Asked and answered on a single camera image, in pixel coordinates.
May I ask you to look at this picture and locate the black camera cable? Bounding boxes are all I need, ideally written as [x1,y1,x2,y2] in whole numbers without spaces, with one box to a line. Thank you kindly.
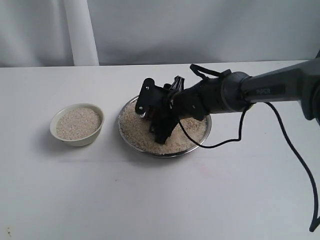
[176,63,320,233]

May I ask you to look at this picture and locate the white ceramic rice bowl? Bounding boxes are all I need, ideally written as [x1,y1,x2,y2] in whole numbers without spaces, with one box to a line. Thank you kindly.
[49,103,105,147]

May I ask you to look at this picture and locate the round steel rice tray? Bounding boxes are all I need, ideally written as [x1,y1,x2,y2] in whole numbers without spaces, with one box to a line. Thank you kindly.
[117,96,212,158]

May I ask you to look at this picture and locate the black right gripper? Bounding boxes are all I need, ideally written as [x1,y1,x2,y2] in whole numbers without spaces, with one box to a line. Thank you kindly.
[149,75,225,145]

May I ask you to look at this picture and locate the white backdrop curtain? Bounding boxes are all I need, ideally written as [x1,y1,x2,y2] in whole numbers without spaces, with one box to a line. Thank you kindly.
[0,0,320,67]

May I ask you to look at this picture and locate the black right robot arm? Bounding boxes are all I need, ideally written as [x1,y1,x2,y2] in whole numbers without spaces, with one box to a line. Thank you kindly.
[150,58,320,144]

